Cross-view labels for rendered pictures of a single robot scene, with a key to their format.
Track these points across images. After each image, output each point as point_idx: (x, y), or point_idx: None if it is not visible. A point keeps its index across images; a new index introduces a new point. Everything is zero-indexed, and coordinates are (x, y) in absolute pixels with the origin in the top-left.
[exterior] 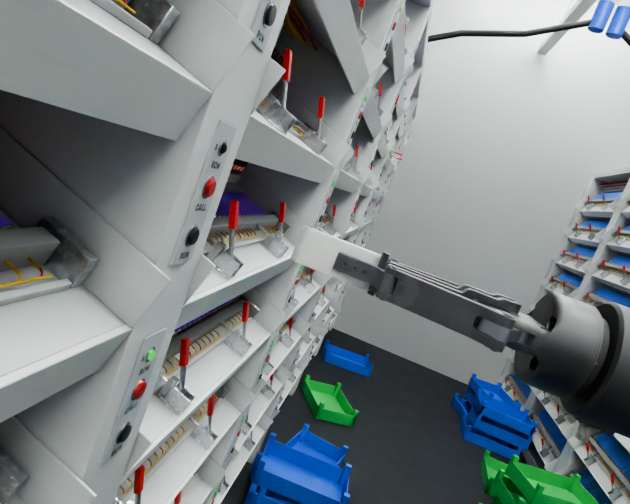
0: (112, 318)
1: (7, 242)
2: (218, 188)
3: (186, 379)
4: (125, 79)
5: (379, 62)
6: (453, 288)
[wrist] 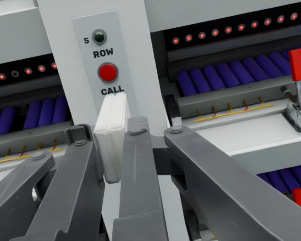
0: None
1: (33, 134)
2: (139, 66)
3: None
4: None
5: None
6: (69, 218)
